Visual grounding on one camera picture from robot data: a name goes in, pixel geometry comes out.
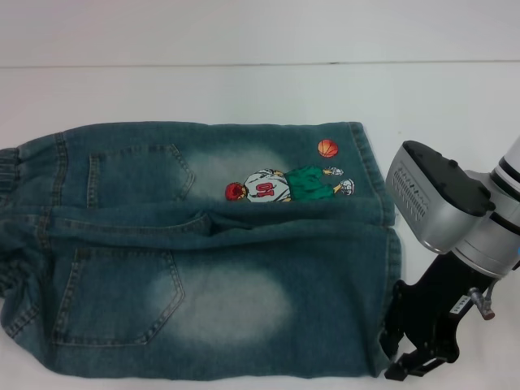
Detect silver black wrist camera box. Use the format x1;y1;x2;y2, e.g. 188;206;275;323
384;140;496;255

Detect blue denim shorts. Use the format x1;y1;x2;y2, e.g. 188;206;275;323
0;120;403;379

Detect silver metal cable connector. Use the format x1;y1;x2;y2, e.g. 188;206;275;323
466;287;496;321

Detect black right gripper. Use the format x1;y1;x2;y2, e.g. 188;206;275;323
379;251;489;384

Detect grey right gripper cable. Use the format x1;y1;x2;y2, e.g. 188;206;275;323
485;279;500;310

